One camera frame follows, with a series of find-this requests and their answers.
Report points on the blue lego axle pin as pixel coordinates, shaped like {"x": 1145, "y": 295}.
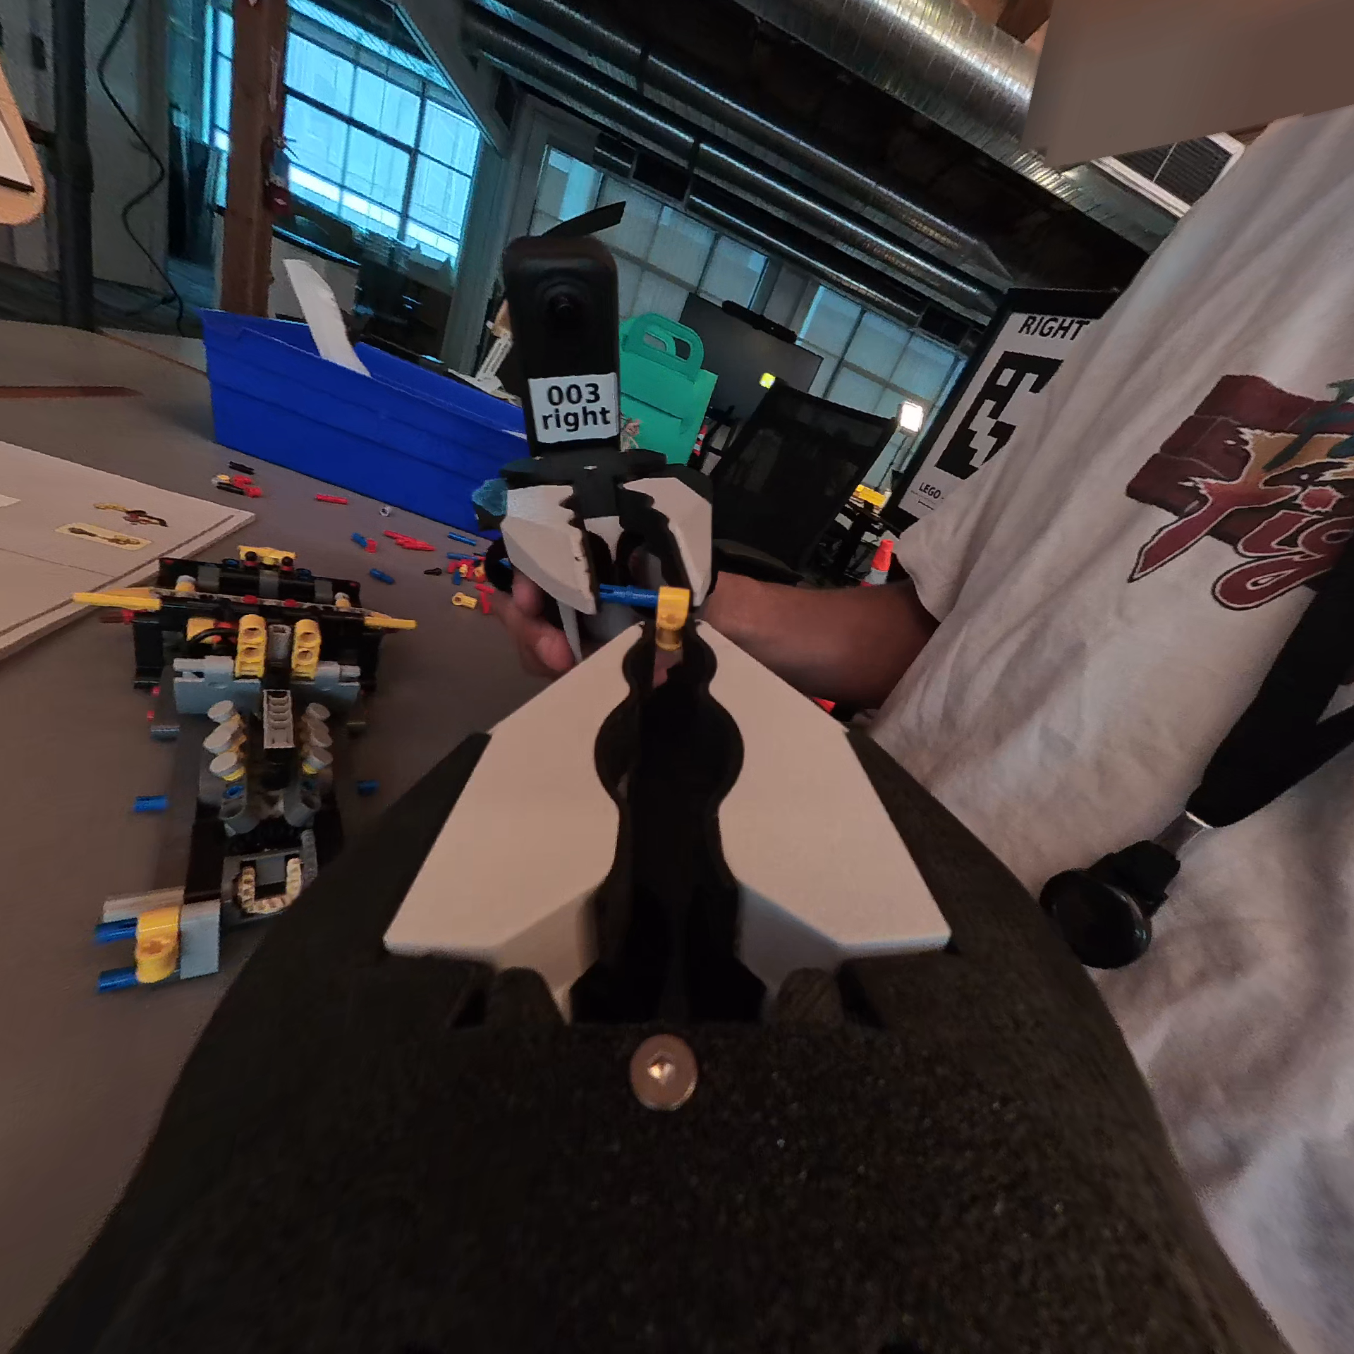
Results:
{"x": 625, "y": 594}

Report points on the person's right hand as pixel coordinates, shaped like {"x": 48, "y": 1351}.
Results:
{"x": 534, "y": 634}

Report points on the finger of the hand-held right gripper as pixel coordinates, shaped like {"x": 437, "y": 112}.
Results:
{"x": 545, "y": 552}
{"x": 688, "y": 530}

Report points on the person's right forearm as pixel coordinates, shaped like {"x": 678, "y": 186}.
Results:
{"x": 815, "y": 634}

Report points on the person in white t-shirt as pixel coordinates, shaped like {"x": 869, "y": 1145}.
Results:
{"x": 1058, "y": 688}

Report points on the wooden post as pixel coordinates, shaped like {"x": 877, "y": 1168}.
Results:
{"x": 256, "y": 159}

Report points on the lego instruction booklet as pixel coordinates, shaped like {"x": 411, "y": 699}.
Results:
{"x": 63, "y": 571}

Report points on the black mesh chair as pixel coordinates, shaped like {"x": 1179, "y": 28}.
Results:
{"x": 793, "y": 477}

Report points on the scattered small lego pieces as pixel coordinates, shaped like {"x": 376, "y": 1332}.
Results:
{"x": 465, "y": 578}

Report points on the white paper strip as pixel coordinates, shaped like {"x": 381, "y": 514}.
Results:
{"x": 324, "y": 317}

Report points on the yellow lego connector piece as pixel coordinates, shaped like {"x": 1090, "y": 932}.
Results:
{"x": 671, "y": 614}

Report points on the blue plastic bin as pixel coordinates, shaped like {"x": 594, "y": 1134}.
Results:
{"x": 350, "y": 424}

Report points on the orange traffic cone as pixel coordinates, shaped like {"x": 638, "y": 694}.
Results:
{"x": 879, "y": 565}

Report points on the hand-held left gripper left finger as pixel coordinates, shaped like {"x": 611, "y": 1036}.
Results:
{"x": 497, "y": 849}

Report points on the lego car chassis model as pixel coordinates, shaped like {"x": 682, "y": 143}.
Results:
{"x": 264, "y": 699}

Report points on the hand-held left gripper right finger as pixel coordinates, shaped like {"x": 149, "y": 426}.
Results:
{"x": 837, "y": 849}

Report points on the black and white tag board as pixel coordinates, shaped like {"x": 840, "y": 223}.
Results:
{"x": 997, "y": 424}

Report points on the dark monitor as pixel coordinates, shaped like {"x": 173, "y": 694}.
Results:
{"x": 750, "y": 350}

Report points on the metal air duct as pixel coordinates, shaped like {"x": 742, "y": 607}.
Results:
{"x": 910, "y": 52}

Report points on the teal tote bag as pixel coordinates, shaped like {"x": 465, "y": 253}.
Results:
{"x": 662, "y": 399}

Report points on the wooden sheet stand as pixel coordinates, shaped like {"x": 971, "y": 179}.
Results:
{"x": 28, "y": 208}

